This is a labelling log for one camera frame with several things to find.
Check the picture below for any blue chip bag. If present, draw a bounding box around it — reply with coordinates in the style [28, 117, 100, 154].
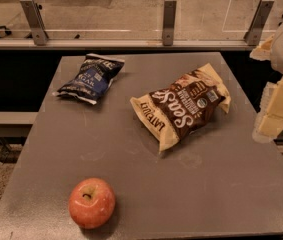
[53, 53, 125, 105]

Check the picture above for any red apple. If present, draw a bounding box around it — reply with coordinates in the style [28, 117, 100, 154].
[68, 178, 116, 229]

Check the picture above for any right metal railing bracket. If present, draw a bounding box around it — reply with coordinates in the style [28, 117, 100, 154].
[244, 0, 274, 46]

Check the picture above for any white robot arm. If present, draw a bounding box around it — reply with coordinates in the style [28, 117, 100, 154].
[250, 22, 283, 143]

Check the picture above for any metal railing beam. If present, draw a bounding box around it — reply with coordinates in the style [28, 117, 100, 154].
[0, 39, 254, 50]

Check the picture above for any metal railing bracket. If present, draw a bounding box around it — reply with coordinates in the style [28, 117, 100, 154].
[162, 0, 177, 46]
[20, 0, 49, 46]
[244, 0, 274, 46]

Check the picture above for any left metal railing bracket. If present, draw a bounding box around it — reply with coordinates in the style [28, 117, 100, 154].
[20, 0, 49, 46]

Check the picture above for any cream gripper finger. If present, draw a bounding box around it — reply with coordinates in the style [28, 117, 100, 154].
[252, 113, 283, 143]

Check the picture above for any brown chip bag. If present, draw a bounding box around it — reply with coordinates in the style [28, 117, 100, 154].
[130, 64, 231, 152]

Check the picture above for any middle metal railing bracket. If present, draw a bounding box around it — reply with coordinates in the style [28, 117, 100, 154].
[162, 0, 177, 46]

